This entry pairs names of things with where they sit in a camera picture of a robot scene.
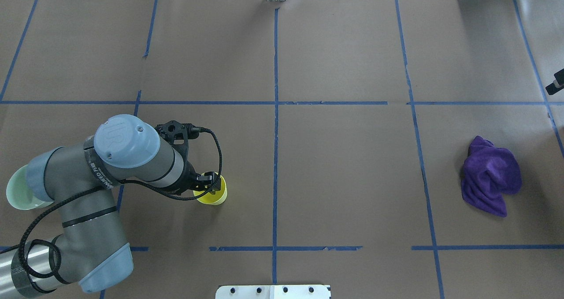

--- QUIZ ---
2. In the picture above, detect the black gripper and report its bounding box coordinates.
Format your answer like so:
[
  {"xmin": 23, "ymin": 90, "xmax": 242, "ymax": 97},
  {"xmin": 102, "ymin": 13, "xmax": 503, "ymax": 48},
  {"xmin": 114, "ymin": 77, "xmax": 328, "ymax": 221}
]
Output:
[{"xmin": 189, "ymin": 171, "xmax": 222, "ymax": 192}]

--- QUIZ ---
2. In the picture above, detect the yellow paper cup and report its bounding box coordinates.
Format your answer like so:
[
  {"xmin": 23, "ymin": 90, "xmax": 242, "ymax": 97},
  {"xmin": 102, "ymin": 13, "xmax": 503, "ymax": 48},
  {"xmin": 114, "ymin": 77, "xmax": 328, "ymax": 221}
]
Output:
[{"xmin": 196, "ymin": 176, "xmax": 228, "ymax": 206}]

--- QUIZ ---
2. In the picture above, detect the purple cloth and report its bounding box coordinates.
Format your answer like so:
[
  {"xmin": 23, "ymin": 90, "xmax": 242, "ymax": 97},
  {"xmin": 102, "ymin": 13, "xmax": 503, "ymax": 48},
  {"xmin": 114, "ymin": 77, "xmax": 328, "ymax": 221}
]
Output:
[{"xmin": 460, "ymin": 135, "xmax": 523, "ymax": 218}]

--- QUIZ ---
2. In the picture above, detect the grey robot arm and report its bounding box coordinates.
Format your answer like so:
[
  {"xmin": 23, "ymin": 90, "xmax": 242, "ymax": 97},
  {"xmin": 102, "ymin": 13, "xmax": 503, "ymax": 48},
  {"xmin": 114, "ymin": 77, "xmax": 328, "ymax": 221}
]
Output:
[{"xmin": 1, "ymin": 114, "xmax": 222, "ymax": 299}]

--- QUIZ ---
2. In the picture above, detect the mint green bowl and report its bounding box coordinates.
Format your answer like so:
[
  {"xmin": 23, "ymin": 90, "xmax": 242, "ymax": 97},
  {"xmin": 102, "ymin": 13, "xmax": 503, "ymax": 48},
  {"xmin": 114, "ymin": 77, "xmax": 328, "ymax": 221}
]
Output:
[{"xmin": 6, "ymin": 165, "xmax": 53, "ymax": 210}]

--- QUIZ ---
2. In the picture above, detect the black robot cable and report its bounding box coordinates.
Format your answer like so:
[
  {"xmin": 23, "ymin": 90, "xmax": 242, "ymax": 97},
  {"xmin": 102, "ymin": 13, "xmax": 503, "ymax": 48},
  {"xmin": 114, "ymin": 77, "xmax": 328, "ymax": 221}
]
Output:
[{"xmin": 18, "ymin": 127, "xmax": 223, "ymax": 291}]

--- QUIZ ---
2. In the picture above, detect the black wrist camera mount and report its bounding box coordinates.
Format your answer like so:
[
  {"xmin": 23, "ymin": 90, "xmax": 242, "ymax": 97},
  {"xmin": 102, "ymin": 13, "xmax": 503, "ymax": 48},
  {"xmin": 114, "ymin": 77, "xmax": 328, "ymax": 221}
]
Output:
[{"xmin": 155, "ymin": 120, "xmax": 203, "ymax": 160}]

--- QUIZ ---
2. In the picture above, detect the white camera stand base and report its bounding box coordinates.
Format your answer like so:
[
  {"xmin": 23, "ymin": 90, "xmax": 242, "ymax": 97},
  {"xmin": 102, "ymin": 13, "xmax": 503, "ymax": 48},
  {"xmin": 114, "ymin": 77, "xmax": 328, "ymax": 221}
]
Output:
[{"xmin": 215, "ymin": 284, "xmax": 332, "ymax": 299}]

